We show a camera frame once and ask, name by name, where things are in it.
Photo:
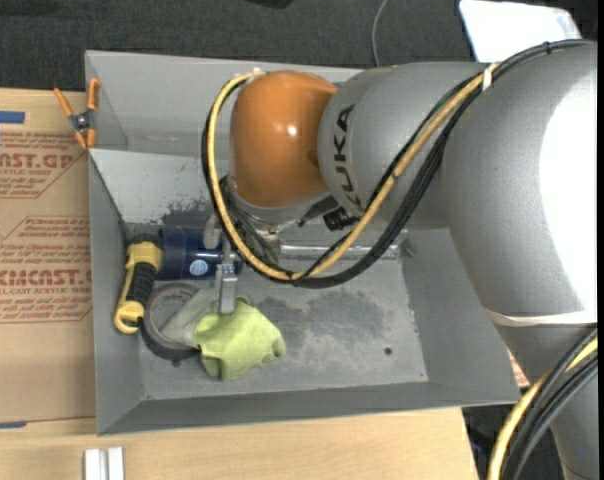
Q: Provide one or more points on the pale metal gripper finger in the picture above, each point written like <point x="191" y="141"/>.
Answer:
<point x="212" y="233"/>
<point x="227" y="292"/>

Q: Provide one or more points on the grey metal bin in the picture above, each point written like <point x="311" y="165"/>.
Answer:
<point x="332" y="328"/>

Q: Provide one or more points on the yellow and black tool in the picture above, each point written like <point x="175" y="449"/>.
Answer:
<point x="141" y="278"/>

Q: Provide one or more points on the dark tape roll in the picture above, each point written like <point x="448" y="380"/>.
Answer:
<point x="154" y="335"/>

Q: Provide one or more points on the dark blue can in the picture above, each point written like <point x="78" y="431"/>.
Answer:
<point x="184" y="258"/>

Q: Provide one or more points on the brown cardboard board red print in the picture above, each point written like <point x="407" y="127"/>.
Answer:
<point x="42" y="248"/>

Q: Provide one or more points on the black cylinder on white bracket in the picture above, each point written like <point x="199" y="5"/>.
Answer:
<point x="339" y="219"/>

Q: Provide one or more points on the yellow-green cloth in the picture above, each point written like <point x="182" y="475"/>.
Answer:
<point x="239" y="343"/>

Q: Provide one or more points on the clear plastic tube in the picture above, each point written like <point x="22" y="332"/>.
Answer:
<point x="332" y="250"/>

